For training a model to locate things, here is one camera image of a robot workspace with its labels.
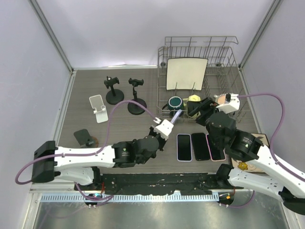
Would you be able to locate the pink case phone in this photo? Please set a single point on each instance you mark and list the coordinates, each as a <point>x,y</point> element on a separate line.
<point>215,153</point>

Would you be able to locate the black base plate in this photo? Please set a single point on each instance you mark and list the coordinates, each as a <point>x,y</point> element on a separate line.
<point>157,184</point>

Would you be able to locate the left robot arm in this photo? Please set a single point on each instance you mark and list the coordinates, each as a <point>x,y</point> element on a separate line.
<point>80,166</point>

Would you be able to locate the metal dish rack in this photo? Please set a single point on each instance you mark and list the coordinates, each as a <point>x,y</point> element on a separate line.
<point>222,74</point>

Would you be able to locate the black round phone stand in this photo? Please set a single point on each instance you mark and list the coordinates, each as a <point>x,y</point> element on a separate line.
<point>114,96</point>

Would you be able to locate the yellow mug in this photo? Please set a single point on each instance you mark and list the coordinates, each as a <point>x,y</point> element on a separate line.
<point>193,99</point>

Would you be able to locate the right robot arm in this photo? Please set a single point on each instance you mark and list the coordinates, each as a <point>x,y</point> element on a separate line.
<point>282,182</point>

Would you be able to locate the white cable duct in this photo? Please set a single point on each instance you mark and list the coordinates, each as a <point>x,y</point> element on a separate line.
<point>175,197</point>

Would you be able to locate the white phone stand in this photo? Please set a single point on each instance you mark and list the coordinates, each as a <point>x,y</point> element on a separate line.
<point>99,108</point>

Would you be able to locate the white square plate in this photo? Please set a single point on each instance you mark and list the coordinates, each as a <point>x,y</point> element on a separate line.
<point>185,73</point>

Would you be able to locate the black case phone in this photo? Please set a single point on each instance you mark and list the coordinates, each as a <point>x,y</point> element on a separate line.
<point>200,146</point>

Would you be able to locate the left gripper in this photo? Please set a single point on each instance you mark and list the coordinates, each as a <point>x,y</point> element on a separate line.
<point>152,132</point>

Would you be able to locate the floral square plate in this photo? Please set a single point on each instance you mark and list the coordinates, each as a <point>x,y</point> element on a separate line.
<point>246,166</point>

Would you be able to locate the black gooseneck phone stand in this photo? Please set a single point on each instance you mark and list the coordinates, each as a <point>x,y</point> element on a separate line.
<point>135,109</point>

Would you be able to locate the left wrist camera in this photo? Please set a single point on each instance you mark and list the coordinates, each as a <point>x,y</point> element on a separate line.
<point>163,127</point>

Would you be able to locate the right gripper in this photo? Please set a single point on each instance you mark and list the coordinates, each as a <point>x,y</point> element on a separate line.
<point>207,104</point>

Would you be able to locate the green mug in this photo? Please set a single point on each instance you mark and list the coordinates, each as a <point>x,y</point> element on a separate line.
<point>174,104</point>

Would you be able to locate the lavender case phone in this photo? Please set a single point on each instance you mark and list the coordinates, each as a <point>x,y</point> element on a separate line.
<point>184,148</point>

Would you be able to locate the white ribbed cup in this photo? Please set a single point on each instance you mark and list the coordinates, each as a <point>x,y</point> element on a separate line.
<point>222,99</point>

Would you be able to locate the wooden round phone stand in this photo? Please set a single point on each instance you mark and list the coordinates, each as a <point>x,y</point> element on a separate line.
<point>85,140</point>

